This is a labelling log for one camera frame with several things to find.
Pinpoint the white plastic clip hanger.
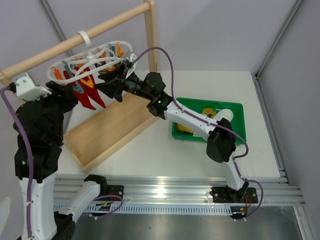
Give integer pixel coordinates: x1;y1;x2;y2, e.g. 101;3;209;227
46;30;133;85

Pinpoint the green plastic tray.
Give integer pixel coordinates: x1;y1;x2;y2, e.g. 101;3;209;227
171;97;247;143

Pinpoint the yellow sock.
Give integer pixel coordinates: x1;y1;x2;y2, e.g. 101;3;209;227
202;108;216;119
176;123;194;134

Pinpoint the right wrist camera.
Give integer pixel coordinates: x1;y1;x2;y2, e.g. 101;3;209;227
122;51;137;79

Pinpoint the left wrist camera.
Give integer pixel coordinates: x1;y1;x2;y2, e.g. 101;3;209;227
12;72;52;102

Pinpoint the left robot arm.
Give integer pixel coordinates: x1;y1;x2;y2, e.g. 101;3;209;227
13;77;109;240

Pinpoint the wooden drying rack stand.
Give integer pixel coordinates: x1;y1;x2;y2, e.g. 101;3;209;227
0;0;157;173

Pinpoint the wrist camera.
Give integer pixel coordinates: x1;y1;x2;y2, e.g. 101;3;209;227
122;51;137;79
12;72;52;102

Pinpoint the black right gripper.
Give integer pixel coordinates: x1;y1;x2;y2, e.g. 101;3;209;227
93;63;153;102

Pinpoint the aluminium mounting rail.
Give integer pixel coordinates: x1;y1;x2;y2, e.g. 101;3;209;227
53;174;307;216

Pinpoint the red sock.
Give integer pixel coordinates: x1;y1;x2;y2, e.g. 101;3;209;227
69;75;96;110
80;75;106;110

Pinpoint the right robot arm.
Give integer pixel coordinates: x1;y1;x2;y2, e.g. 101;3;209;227
94;64;249;202

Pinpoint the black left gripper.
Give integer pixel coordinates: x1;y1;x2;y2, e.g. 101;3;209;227
23;78;79;142

